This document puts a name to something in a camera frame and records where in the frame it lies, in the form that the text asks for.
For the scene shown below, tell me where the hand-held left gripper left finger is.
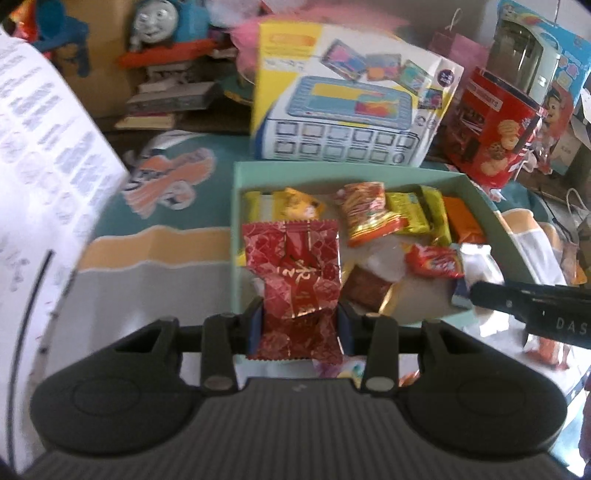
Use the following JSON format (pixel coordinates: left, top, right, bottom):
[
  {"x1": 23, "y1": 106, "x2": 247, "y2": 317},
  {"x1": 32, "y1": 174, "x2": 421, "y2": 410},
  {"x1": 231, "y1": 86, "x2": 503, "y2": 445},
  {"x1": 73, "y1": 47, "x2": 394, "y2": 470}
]
[{"x1": 111, "y1": 298, "x2": 265, "y2": 394}]

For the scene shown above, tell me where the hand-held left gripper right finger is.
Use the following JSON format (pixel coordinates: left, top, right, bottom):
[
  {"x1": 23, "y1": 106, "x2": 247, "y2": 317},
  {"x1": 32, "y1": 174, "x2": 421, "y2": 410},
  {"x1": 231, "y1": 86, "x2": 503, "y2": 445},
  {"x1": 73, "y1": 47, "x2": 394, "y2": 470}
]
[{"x1": 336, "y1": 300, "x2": 490, "y2": 394}]

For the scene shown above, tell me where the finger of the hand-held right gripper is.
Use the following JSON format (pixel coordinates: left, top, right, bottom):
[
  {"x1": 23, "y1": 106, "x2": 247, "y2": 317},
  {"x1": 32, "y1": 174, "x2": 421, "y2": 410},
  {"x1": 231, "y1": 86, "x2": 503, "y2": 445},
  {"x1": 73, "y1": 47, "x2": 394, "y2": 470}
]
[{"x1": 469, "y1": 281, "x2": 532, "y2": 319}]

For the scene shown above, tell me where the white candy packet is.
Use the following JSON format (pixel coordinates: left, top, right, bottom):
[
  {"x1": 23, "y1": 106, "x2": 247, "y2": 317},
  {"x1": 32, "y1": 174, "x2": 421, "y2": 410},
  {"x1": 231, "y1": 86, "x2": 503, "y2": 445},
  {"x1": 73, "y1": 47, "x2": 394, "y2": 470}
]
[{"x1": 450, "y1": 242, "x2": 505, "y2": 309}]

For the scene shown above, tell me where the brown snack packet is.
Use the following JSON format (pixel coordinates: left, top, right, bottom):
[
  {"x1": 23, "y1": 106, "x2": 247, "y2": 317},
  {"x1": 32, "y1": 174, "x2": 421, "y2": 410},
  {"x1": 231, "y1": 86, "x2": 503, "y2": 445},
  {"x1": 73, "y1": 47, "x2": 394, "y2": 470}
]
[{"x1": 344, "y1": 265, "x2": 394, "y2": 311}]

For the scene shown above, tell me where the gold striped snack packet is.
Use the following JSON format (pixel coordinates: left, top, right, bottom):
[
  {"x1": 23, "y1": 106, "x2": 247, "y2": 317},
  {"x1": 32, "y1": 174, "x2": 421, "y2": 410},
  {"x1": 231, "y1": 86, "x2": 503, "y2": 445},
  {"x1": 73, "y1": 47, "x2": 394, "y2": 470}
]
[{"x1": 378, "y1": 284, "x2": 403, "y2": 317}]

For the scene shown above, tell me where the red patterned candy packet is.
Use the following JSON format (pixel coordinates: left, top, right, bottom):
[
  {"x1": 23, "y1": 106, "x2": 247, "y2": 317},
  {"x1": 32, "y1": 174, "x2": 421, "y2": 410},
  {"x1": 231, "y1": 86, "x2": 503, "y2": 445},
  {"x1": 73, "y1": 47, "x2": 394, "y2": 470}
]
[{"x1": 242, "y1": 220, "x2": 345, "y2": 362}]

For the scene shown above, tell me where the red snack packet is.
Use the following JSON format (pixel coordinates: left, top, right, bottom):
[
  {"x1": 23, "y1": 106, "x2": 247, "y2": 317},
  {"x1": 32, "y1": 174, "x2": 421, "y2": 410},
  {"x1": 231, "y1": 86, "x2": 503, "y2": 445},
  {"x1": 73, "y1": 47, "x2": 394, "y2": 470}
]
[{"x1": 405, "y1": 244, "x2": 465, "y2": 280}]

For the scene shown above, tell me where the teal cardboard box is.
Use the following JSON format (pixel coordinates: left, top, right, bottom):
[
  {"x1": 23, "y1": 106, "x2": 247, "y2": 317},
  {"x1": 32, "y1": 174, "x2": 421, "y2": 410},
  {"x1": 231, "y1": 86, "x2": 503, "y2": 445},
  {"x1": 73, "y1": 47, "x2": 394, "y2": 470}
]
[{"x1": 229, "y1": 161, "x2": 509, "y2": 326}]

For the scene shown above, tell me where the clear jelly cup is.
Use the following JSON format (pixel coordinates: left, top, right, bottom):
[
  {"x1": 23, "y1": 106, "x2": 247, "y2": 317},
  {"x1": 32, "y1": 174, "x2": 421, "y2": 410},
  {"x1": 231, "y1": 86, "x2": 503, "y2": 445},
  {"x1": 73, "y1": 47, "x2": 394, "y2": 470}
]
[{"x1": 359, "y1": 239, "x2": 408, "y2": 283}]

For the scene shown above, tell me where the long yellow-green snack packet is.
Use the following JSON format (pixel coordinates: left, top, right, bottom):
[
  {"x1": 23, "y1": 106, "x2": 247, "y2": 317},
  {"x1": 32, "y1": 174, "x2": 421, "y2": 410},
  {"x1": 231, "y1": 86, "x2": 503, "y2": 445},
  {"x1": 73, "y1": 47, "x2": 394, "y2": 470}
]
[{"x1": 418, "y1": 185, "x2": 453, "y2": 247}]

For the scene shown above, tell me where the yellow cartoon snack packet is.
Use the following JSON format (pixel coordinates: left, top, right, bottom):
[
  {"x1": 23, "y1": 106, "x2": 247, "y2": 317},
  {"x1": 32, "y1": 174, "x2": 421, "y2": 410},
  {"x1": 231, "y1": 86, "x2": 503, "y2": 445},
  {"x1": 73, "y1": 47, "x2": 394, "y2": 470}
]
[{"x1": 272, "y1": 187, "x2": 327, "y2": 223}]

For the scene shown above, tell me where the pink translucent snack packet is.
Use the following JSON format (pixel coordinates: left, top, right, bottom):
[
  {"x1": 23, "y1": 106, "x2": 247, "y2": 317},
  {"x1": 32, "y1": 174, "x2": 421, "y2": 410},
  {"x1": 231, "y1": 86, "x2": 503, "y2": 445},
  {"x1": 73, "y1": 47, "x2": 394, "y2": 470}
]
[{"x1": 313, "y1": 354, "x2": 366, "y2": 379}]

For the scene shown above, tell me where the orange and white snack packet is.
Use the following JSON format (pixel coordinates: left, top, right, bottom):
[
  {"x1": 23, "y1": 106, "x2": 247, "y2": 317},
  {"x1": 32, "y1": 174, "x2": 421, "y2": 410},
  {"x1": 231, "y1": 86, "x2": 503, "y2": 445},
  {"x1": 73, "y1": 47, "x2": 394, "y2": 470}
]
[{"x1": 525, "y1": 333, "x2": 572, "y2": 371}]

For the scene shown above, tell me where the plain orange snack packet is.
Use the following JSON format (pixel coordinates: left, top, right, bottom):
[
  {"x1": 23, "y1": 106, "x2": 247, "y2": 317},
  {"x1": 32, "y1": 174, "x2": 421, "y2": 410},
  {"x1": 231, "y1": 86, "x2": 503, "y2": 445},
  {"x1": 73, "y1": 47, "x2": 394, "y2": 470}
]
[{"x1": 443, "y1": 196, "x2": 488, "y2": 245}]

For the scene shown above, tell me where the printed blanket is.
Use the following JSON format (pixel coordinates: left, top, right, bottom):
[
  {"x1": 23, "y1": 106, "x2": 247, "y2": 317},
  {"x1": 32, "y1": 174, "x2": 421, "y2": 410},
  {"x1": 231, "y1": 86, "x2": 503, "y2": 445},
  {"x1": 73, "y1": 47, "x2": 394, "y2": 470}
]
[{"x1": 76, "y1": 124, "x2": 591, "y2": 480}]

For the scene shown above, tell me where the orange noodle snack packet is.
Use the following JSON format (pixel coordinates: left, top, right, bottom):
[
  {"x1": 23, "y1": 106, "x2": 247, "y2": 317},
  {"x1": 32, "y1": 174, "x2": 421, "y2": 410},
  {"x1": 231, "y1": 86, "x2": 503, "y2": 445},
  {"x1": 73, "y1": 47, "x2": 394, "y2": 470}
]
[{"x1": 335, "y1": 181, "x2": 410, "y2": 248}]

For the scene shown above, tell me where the yellow-green square snack packet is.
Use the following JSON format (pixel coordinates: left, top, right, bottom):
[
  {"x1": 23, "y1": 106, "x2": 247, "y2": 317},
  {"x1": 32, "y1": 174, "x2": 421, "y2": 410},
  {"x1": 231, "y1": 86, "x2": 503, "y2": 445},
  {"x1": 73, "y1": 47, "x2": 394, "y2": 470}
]
[{"x1": 385, "y1": 191, "x2": 432, "y2": 236}]

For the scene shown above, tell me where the red cookie tin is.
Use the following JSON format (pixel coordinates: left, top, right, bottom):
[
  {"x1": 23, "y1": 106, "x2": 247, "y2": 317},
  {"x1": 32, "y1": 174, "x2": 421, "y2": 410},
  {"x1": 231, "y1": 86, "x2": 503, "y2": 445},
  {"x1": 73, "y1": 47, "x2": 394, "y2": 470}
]
[{"x1": 450, "y1": 67, "x2": 542, "y2": 188}]

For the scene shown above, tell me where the white and blue toy box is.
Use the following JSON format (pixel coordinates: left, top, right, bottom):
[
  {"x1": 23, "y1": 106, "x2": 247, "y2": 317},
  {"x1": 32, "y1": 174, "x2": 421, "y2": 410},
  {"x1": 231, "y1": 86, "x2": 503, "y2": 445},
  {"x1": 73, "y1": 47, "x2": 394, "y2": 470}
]
[{"x1": 252, "y1": 21, "x2": 465, "y2": 168}]

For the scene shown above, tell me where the cartoon dog toy package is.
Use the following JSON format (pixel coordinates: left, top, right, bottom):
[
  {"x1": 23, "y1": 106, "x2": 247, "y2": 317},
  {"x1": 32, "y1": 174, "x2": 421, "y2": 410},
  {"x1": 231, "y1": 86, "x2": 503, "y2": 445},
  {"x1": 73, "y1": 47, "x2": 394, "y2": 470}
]
[{"x1": 489, "y1": 0, "x2": 591, "y2": 177}]

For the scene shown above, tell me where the stack of books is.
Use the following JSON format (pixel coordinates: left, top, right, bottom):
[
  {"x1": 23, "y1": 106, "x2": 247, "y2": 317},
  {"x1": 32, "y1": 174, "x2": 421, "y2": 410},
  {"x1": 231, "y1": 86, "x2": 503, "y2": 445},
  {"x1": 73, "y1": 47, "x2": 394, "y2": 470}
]
[{"x1": 115, "y1": 69, "x2": 223, "y2": 131}]

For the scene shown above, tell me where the pink paper bag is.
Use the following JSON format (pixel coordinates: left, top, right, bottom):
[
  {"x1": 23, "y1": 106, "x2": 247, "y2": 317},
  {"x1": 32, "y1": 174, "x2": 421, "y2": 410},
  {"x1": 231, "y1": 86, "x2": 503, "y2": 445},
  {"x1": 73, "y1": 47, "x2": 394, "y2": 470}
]
[{"x1": 427, "y1": 9, "x2": 491, "y2": 89}]

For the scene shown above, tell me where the white instruction sheet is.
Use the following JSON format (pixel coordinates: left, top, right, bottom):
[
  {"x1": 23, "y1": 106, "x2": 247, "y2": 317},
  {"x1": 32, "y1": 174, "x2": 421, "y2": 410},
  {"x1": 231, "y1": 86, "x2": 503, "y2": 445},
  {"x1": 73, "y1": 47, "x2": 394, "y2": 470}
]
[{"x1": 0, "y1": 28, "x2": 131, "y2": 474}]

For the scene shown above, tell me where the brown cardboard box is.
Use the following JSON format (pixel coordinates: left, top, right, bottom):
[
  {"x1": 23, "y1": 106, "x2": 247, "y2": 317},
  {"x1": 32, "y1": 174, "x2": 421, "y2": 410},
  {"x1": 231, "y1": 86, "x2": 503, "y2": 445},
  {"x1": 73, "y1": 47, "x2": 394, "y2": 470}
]
[{"x1": 85, "y1": 0, "x2": 144, "y2": 118}]

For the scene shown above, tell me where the blue toy train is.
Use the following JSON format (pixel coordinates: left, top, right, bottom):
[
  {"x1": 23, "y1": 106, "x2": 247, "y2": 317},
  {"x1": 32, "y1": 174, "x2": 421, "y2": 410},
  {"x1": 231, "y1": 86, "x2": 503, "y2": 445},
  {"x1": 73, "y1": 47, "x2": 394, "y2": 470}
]
[{"x1": 117, "y1": 0, "x2": 219, "y2": 69}]

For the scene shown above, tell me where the blue plastic toy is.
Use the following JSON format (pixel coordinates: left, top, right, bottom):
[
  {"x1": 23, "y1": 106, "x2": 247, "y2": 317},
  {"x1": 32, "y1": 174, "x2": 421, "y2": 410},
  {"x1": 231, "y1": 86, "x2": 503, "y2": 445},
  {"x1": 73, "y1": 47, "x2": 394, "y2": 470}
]
[{"x1": 18, "y1": 0, "x2": 91, "y2": 77}]

